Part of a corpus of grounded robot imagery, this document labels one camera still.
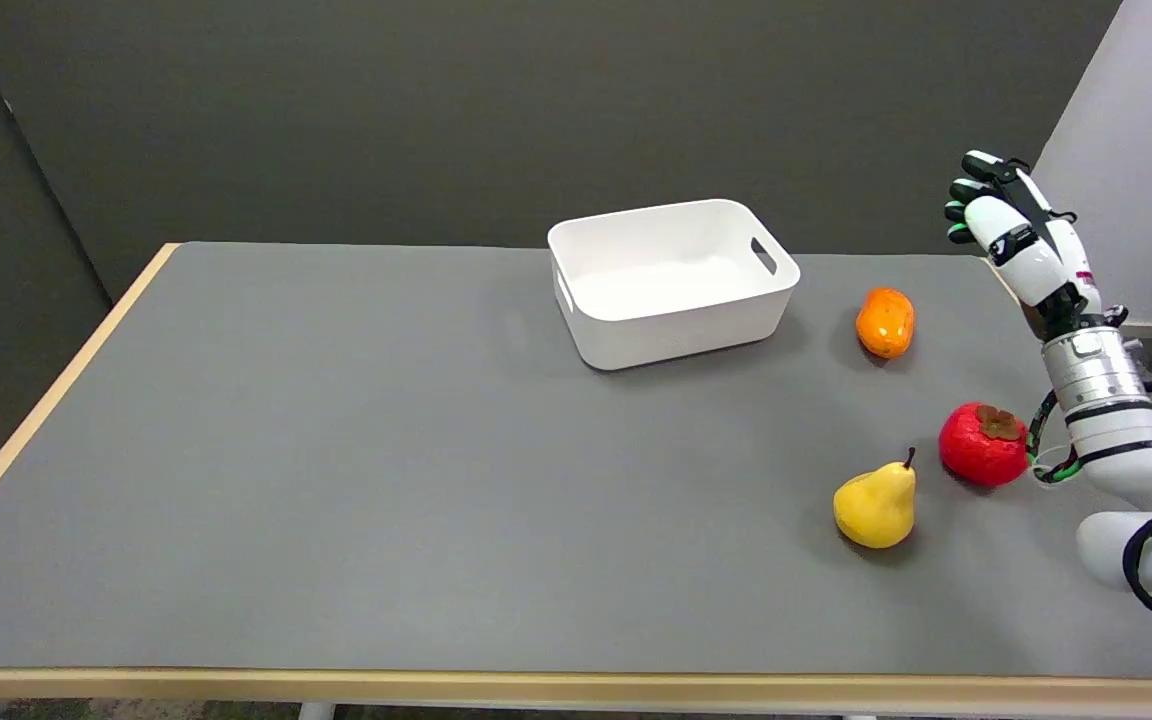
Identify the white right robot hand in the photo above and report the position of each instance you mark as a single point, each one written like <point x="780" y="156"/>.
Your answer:
<point x="1028" y="256"/>

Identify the orange fruit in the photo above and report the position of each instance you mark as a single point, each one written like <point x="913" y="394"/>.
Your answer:
<point x="884" y="320"/>

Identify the yellow pear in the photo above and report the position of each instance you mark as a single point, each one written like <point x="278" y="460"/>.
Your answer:
<point x="876" y="508"/>

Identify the white plastic basket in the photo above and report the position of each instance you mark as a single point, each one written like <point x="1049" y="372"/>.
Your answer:
<point x="671" y="285"/>

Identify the grey table mat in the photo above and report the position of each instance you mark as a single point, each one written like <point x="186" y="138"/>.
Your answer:
<point x="496" y="460"/>

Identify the white table leg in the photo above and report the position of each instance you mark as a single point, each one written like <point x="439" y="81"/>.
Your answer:
<point x="316" y="711"/>

